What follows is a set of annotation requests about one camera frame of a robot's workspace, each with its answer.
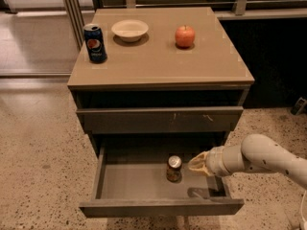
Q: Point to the small dark floor device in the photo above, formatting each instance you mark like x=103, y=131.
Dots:
x=299, y=106

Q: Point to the blue Pepsi can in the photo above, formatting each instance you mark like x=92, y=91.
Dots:
x=94, y=41

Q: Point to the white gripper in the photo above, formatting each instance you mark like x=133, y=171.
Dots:
x=214, y=162

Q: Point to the metal window frame post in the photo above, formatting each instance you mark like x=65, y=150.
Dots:
x=76, y=20

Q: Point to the open middle drawer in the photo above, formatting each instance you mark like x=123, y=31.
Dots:
x=131, y=181

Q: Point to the orange soda can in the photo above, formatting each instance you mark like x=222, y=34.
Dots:
x=173, y=172

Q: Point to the grey drawer cabinet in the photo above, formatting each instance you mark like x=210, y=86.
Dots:
x=155, y=72

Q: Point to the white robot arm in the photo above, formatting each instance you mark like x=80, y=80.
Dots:
x=256, y=154

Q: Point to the closed top drawer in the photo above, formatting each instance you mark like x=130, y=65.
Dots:
x=159, y=120

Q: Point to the white bowl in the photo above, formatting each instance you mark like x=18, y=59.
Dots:
x=130, y=30

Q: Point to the red apple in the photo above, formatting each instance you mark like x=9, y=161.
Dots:
x=185, y=36

